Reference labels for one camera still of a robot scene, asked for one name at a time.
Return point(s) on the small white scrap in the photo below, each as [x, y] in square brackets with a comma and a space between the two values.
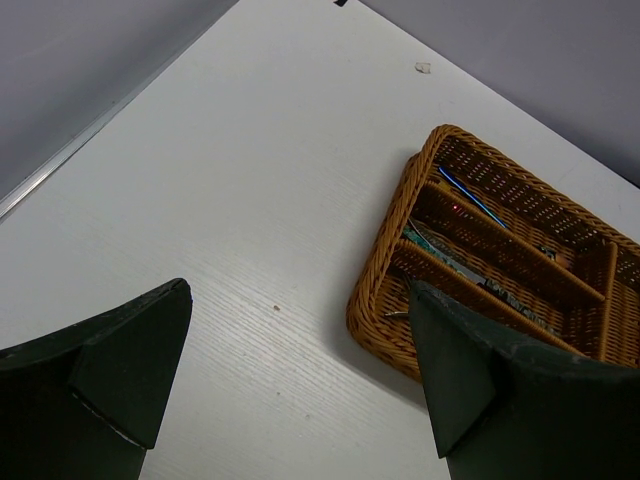
[423, 68]

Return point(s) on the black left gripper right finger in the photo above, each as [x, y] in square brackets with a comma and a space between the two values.
[504, 405]

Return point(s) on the silver patterned table knife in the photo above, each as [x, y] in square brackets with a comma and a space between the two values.
[502, 294]

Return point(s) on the aluminium table frame rail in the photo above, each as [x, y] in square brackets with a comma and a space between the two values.
[68, 67]

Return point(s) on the iridescent round bowl spoon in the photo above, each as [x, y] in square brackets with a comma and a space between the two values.
[469, 195]

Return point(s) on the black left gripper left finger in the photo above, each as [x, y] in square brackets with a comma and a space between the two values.
[87, 401]

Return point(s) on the woven wicker cutlery tray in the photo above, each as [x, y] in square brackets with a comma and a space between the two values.
[572, 269]

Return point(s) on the green handled table knife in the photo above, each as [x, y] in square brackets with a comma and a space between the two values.
[416, 232]

